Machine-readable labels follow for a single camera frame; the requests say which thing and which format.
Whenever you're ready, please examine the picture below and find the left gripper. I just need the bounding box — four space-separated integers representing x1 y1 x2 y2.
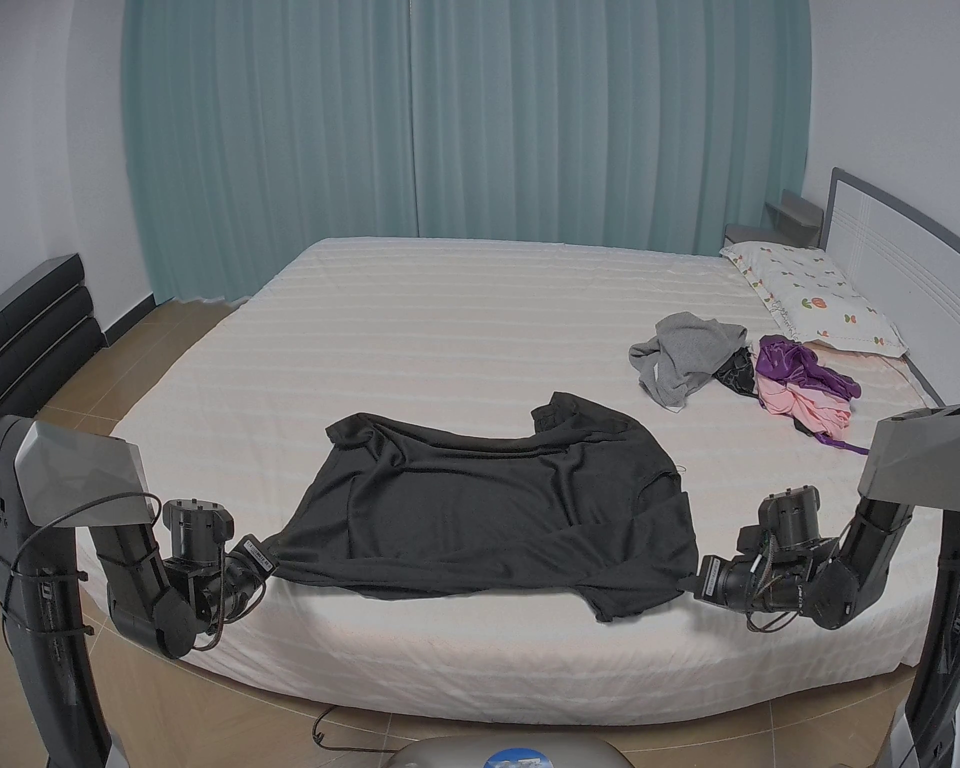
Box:
223 534 280 610

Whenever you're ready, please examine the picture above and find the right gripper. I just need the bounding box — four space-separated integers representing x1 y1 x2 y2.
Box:
693 555 760 610

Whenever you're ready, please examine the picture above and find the black long-sleeved top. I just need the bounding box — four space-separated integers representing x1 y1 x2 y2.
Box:
262 390 700 624

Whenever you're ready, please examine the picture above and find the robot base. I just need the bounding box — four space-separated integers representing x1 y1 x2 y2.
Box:
382 735 627 768

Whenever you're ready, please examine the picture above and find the bed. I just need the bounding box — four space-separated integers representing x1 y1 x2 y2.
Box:
75 166 960 730

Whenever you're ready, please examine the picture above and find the pink garment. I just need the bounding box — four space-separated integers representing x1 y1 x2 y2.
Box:
757 371 855 440

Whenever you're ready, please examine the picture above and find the black patterned garment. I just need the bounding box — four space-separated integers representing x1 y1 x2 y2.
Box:
712 346 760 397

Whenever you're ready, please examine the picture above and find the purple garment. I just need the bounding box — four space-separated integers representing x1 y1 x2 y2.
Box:
753 335 871 456

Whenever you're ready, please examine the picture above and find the grey garment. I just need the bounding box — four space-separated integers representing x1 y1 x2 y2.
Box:
628 311 750 412

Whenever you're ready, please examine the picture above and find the white printed pillow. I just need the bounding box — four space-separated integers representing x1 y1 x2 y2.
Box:
720 241 910 357

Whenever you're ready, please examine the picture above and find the black chest of drawers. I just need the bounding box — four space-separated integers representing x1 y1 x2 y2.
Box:
0 253 104 417

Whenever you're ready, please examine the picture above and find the grey bedside table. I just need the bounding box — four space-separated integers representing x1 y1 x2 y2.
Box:
723 189 825 249

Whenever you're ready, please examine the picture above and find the blue-green curtain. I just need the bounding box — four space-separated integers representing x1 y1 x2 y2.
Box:
411 0 815 260
122 0 417 305

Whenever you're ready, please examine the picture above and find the black cable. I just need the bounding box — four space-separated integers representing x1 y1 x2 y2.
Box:
309 703 395 753
0 491 165 624

